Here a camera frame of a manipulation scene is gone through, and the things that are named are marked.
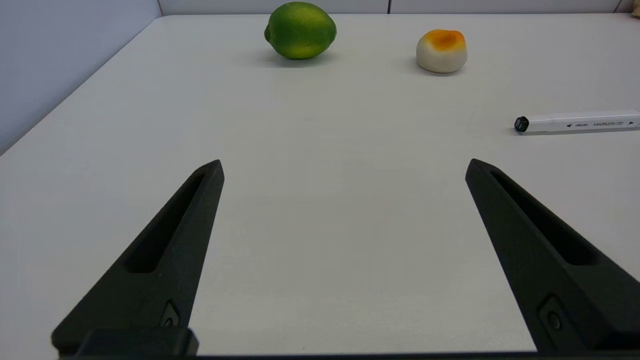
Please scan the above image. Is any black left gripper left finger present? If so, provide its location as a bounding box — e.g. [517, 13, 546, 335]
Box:
[51, 159, 225, 357]

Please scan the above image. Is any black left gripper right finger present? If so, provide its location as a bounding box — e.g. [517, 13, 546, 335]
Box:
[465, 158, 640, 353]

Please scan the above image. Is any white marker with black cap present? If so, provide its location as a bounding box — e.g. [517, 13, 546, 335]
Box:
[514, 109, 640, 134]

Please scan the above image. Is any white bun with orange top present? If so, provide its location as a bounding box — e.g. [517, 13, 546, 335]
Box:
[416, 29, 468, 74]

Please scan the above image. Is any green lime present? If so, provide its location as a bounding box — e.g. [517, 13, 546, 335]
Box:
[264, 1, 338, 60]

